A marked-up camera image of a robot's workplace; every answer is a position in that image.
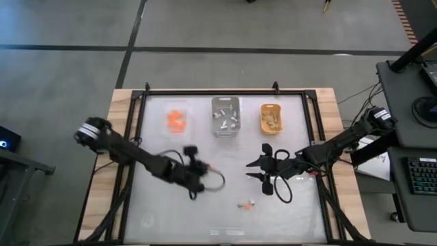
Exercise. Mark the grey desk with monitor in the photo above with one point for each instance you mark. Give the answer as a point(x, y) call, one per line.
point(396, 102)

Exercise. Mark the pointed tripod foot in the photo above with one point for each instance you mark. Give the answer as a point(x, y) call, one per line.
point(327, 5)

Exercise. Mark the black desk leg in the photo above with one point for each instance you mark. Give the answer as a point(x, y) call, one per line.
point(372, 150)

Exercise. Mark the black mat with orange stripes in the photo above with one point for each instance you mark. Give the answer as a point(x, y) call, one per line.
point(423, 17)

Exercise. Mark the clear plastic bin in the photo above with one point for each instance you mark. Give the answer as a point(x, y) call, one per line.
point(177, 123)

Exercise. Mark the black backlit keyboard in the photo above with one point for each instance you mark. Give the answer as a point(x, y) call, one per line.
point(423, 176)

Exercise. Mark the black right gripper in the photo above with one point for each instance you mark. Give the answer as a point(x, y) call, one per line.
point(283, 167)

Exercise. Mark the black laptop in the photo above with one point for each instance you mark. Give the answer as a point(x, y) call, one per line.
point(431, 78)

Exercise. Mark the yellow plastic bin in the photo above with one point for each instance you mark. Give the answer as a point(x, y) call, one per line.
point(263, 119)

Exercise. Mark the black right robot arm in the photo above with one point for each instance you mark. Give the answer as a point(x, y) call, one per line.
point(341, 143)

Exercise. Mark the grey plastic bin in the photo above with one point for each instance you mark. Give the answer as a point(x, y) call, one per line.
point(225, 133)

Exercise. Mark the black frame clamp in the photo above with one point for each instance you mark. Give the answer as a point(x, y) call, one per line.
point(147, 86)
point(275, 86)

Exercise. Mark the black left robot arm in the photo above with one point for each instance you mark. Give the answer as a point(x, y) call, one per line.
point(129, 153)

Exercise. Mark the round black stand base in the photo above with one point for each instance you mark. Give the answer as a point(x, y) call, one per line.
point(423, 109)

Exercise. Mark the white paper sheet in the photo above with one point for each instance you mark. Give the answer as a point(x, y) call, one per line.
point(375, 164)

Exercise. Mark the black device with blue light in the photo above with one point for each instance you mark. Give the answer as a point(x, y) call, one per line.
point(12, 136)

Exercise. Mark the grey desk with keyboard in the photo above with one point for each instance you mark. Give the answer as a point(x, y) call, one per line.
point(399, 205)

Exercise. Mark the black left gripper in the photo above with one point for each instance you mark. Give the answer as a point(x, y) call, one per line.
point(186, 174)

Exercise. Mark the grey metal cart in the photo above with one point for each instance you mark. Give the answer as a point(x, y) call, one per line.
point(20, 164)

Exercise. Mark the black caster wheel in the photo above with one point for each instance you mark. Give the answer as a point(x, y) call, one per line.
point(394, 217)

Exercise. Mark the black aluminium table frame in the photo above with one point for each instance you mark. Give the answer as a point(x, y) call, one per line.
point(222, 92)

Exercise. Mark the black diagonal post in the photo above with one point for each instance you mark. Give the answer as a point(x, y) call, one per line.
point(413, 51)

